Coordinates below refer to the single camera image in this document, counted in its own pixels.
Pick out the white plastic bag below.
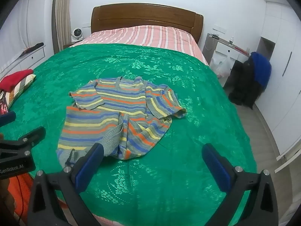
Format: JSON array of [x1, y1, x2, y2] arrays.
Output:
[[210, 56, 230, 78]]

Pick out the white wall drawer shelf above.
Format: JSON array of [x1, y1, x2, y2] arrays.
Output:
[[0, 43, 46, 76]]

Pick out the wooden headboard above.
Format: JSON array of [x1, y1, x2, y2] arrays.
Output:
[[91, 5, 204, 45]]

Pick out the black clothing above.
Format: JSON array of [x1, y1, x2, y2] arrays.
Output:
[[229, 56, 259, 110]]

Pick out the black item on shelf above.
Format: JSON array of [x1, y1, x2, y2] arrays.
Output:
[[20, 42, 44, 57]]

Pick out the red cloth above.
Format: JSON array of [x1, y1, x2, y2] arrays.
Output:
[[0, 69, 34, 92]]

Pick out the red black box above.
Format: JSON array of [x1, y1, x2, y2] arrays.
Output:
[[0, 91, 10, 116]]

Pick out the striped pillow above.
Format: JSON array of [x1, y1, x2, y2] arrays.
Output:
[[5, 74, 37, 109]]

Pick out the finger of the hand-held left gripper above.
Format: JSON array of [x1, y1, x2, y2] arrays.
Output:
[[0, 126, 46, 157], [0, 112, 17, 128]]

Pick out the striped knit sweater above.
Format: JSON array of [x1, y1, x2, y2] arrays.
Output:
[[56, 76, 187, 167]]

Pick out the pink striped bed sheet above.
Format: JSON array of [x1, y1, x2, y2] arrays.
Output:
[[54, 25, 210, 226]]

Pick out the white desk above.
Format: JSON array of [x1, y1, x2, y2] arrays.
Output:
[[203, 33, 251, 80]]

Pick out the green floral blanket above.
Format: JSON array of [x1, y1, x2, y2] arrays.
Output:
[[0, 43, 258, 226]]

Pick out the orange cloth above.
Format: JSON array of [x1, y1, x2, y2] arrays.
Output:
[[9, 173, 36, 217]]

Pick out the beige curtain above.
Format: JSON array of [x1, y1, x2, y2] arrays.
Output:
[[52, 0, 72, 54]]

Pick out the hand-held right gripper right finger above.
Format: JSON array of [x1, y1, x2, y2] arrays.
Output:
[[202, 143, 279, 226]]

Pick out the white wardrobe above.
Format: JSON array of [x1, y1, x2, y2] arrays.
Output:
[[256, 0, 301, 175]]

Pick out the blue garment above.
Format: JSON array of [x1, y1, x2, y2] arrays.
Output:
[[249, 52, 272, 86]]

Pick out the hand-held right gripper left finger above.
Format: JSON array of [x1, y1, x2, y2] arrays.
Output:
[[28, 143, 104, 226]]

